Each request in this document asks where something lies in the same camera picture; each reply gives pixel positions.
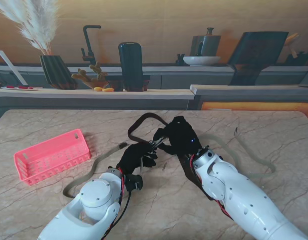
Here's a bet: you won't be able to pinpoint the red black arm cables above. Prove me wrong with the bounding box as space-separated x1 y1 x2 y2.
101 167 133 240
190 154 234 221

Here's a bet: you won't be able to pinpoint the dark ribbed vase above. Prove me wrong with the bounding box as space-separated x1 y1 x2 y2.
39 54 78 90

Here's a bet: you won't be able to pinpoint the grey pot with lid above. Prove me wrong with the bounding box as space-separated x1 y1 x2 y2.
190 27 222 57

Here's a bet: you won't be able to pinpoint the pink plastic storage basket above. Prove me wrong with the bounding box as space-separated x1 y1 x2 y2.
13 128 91 186

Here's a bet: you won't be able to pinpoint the plate with red slices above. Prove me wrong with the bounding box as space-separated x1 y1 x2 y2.
0 85 39 91

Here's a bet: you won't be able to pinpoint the beige braided belt black leather ends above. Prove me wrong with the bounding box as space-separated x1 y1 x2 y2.
62 134 169 199

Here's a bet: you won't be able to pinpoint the white leaning board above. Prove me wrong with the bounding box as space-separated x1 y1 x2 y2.
0 49 28 87

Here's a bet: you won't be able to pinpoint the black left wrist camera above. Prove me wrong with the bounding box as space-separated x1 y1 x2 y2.
125 173 144 192

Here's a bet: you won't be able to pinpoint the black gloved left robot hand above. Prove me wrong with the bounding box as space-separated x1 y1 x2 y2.
116 142 158 176

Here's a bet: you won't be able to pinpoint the white speckled bowl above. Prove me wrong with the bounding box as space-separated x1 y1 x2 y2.
183 55 222 67

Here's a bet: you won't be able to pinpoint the black kitchen faucet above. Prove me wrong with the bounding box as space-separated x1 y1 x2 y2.
80 24 102 66

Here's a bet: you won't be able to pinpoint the white pampas grass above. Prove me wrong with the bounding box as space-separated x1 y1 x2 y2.
0 0 59 56

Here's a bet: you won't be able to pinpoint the tall dark canister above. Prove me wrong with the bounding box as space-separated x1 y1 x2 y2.
118 41 144 92

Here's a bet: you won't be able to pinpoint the cactus plant in bowl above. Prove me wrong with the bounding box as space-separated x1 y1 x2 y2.
70 61 109 90

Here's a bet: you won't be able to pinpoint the dark brown webbing belt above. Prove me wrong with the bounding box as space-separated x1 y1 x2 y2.
128 112 212 201

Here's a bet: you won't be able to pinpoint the grey counter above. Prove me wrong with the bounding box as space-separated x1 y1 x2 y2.
190 84 308 111

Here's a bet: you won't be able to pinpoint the pale beige webbing belt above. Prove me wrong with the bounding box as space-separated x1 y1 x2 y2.
200 126 276 179

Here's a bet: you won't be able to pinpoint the red black left arm cables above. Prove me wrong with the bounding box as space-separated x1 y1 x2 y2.
101 167 133 240

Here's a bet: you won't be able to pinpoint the dark utensil holder with utensils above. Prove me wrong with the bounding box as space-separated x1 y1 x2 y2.
285 32 308 66

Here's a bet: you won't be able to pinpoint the red black right arm cables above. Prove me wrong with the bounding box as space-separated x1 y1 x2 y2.
190 154 234 221

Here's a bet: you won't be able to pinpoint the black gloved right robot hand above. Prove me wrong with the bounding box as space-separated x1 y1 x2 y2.
153 116 203 156

